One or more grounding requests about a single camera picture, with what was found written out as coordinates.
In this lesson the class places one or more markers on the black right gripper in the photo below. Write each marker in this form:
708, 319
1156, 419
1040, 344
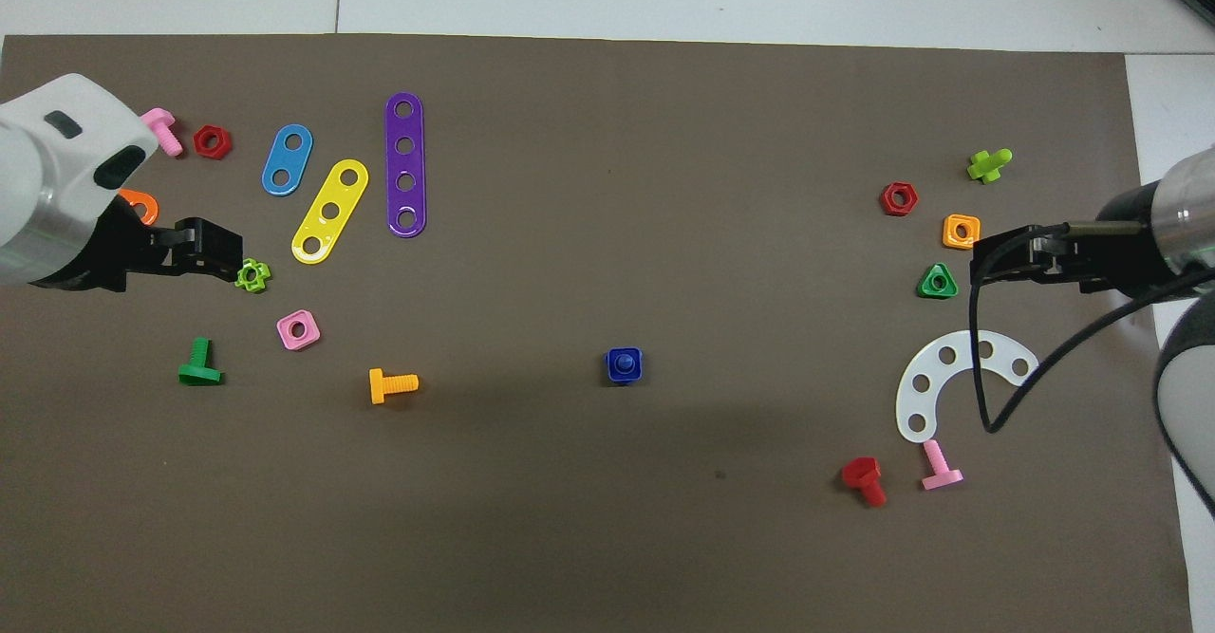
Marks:
1120, 249

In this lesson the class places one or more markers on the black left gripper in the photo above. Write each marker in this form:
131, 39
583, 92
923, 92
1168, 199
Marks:
104, 253

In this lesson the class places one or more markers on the blue triangle-head plastic screw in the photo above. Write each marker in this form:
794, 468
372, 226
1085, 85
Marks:
624, 362

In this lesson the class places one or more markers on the blue square plastic nut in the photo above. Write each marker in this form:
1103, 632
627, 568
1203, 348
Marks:
612, 376

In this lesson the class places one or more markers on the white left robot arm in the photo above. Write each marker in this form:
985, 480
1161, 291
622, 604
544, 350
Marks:
57, 168

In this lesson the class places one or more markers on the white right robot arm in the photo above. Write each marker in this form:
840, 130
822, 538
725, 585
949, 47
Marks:
1186, 215

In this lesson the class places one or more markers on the lime green cross nut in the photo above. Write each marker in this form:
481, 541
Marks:
261, 277

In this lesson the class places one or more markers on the orange square plastic nut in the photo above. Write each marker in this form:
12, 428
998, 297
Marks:
949, 239

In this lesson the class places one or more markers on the lime green cross screw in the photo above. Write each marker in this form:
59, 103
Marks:
987, 166

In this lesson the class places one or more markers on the green triangular plastic nut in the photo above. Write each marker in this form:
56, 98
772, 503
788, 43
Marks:
925, 289

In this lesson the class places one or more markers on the dark green plastic screw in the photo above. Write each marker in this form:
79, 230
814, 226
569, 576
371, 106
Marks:
199, 353

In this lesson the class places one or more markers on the red hexagonal plastic nut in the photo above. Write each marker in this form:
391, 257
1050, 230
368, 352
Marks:
199, 142
887, 199

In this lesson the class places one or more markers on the pink square plastic nut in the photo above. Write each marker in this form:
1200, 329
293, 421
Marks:
285, 339

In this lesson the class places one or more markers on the pink plastic screw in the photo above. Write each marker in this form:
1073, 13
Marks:
935, 457
169, 139

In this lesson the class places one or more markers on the orange plastic screw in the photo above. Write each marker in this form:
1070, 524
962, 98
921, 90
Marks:
399, 384

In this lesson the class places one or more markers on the red hexagon-head plastic screw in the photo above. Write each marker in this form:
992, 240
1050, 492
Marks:
862, 472

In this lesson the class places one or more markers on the orange heart-shaped plate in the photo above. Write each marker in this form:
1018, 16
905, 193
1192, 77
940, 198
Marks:
149, 208

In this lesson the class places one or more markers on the yellow three-hole plate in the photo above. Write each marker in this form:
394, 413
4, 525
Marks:
321, 227

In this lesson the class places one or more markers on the blue two-hole plate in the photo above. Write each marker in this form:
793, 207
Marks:
287, 159

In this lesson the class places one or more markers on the white curved five-hole plate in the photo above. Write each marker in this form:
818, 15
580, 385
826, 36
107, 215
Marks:
932, 367

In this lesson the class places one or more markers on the purple four-hole plate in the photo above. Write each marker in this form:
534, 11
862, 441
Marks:
404, 163

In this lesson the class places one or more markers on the brown table mat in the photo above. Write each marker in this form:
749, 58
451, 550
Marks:
607, 187

